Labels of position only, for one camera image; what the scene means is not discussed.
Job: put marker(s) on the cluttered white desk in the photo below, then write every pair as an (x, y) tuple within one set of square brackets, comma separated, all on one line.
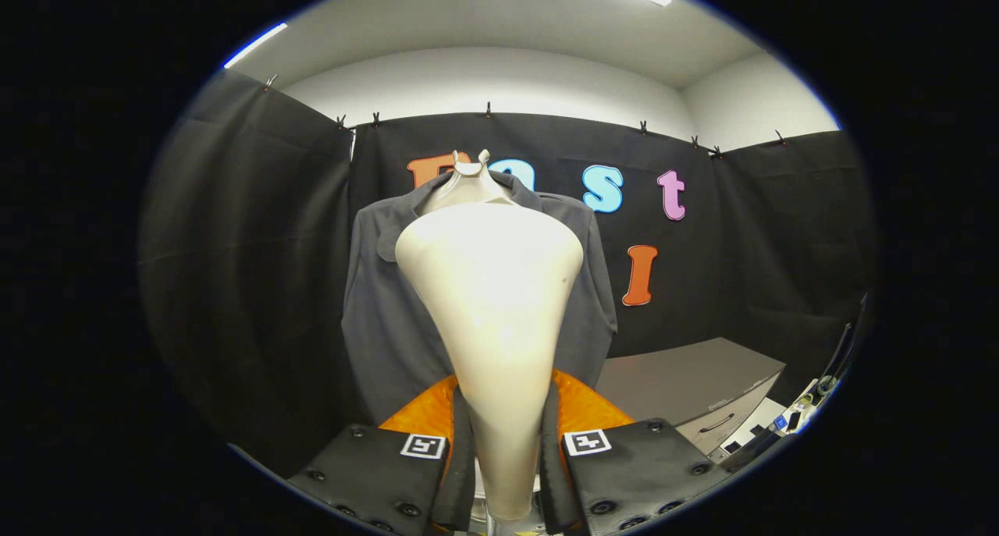
[(788, 419)]

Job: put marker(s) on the dark monitor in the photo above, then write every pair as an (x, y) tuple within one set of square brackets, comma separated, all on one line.
[(851, 333)]

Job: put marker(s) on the grey cabinet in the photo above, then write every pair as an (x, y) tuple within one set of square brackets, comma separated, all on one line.
[(679, 380)]

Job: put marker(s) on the black backdrop cloth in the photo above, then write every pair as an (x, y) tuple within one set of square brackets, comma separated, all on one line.
[(250, 286)]

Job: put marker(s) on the cream garment hanger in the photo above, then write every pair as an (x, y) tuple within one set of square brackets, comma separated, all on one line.
[(468, 189)]

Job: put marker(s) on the grey collared shirt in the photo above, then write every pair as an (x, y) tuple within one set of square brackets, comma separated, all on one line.
[(382, 325)]

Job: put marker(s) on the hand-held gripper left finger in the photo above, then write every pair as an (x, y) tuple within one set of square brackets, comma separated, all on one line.
[(390, 473)]

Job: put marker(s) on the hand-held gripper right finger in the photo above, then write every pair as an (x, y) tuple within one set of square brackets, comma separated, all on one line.
[(632, 473)]

